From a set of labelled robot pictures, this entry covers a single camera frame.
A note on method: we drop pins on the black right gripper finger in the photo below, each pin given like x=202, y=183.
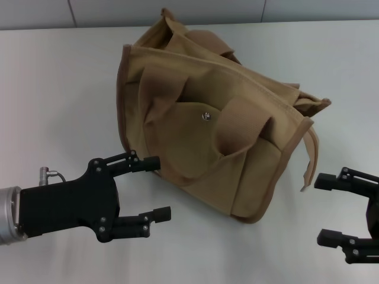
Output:
x=355, y=248
x=349, y=182

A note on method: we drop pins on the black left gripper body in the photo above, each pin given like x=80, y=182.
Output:
x=71, y=204

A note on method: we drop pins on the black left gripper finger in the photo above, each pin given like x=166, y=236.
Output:
x=133, y=226
x=134, y=164

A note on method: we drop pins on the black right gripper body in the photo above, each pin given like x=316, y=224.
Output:
x=373, y=210

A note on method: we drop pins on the khaki fabric food bag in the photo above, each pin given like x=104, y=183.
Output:
x=207, y=139

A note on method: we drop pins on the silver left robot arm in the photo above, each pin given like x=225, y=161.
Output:
x=9, y=216

